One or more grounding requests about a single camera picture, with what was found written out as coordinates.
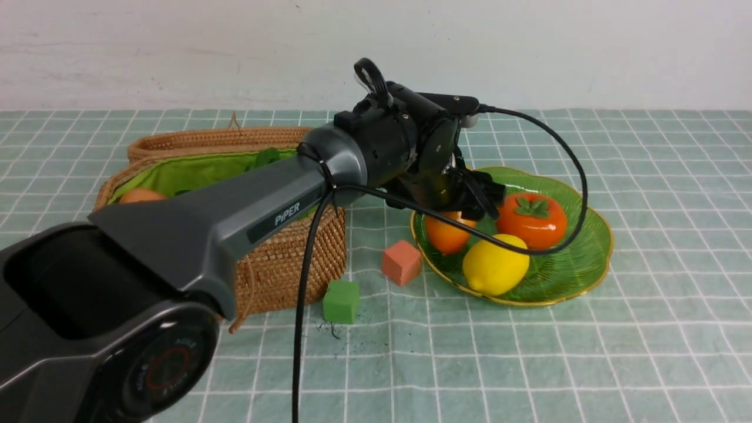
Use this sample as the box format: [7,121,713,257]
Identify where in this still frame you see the orange mango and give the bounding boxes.
[424,215,472,255]

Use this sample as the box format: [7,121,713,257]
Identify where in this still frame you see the orange fruit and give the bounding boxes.
[119,187,167,204]

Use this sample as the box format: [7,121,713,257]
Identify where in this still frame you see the woven wicker basket green lining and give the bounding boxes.
[94,148,347,324]

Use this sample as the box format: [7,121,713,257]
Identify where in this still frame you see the yellow lemon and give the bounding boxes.
[462,240,530,297]

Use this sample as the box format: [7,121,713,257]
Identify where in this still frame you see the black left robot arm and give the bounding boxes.
[2,82,505,422]

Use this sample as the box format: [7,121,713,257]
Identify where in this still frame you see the red chili pepper with leaves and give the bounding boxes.
[245,147,281,172]

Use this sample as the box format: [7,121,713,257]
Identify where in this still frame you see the orange persimmon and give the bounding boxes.
[496,192,568,251]

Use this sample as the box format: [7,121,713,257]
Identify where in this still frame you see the woven wicker basket lid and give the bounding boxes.
[127,115,313,163]

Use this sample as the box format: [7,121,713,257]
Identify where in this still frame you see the green checkered tablecloth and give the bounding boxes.
[1,109,751,422]

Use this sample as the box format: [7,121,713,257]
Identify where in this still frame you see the orange foam cube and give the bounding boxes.
[381,239,422,286]

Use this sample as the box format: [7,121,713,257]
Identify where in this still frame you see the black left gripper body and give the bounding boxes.
[383,150,507,221]

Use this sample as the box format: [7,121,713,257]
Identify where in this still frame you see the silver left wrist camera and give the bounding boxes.
[417,92,481,129]

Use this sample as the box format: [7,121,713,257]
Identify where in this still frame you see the green foam cube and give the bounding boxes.
[323,280,360,325]

